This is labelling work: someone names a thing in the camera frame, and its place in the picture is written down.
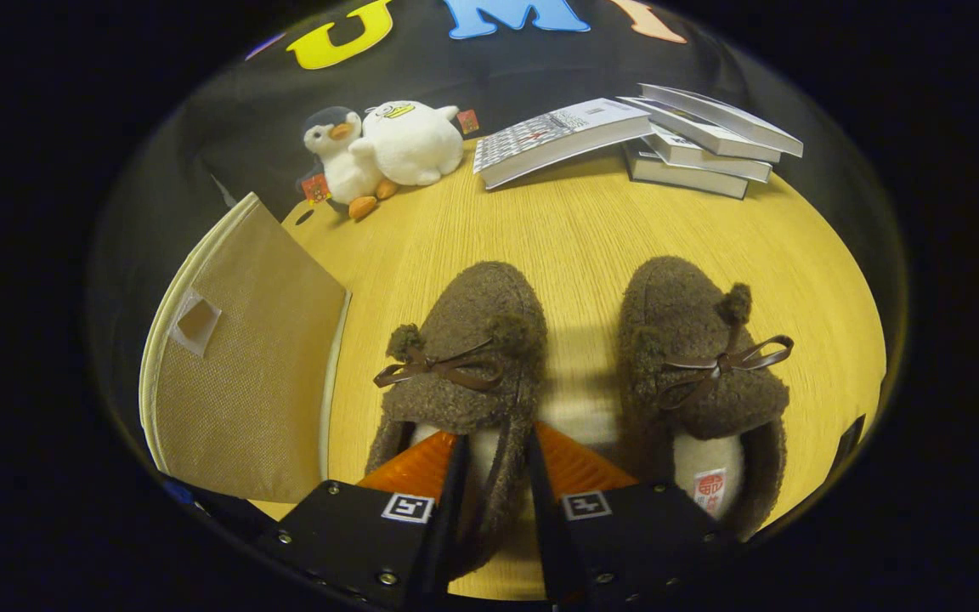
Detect dark grey book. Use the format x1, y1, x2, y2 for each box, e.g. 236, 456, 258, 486
623, 140, 750, 201

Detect beige fabric storage box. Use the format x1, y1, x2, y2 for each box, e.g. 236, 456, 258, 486
139, 192, 353, 504

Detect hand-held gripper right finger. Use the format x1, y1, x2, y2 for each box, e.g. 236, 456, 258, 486
526, 421, 733, 609

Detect patterned cover book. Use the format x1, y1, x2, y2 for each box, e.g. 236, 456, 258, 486
473, 98, 654, 190

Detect white duck plush toy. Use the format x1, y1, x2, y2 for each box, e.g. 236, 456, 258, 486
349, 100, 480, 188

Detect white book with dark picture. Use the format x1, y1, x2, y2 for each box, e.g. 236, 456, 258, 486
637, 82, 805, 159

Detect brown fuzzy shoe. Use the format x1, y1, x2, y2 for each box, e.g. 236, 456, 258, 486
617, 255, 795, 542
364, 260, 548, 579

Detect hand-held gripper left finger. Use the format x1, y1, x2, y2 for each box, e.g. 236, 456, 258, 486
256, 429, 471, 609

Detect thin white book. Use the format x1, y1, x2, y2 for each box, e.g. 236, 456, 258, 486
642, 126, 773, 184

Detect grey white penguin plush toy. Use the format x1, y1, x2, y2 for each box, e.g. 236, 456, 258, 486
296, 106, 401, 222

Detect black backdrop cloth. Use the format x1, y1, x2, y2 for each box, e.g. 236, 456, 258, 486
86, 0, 911, 409

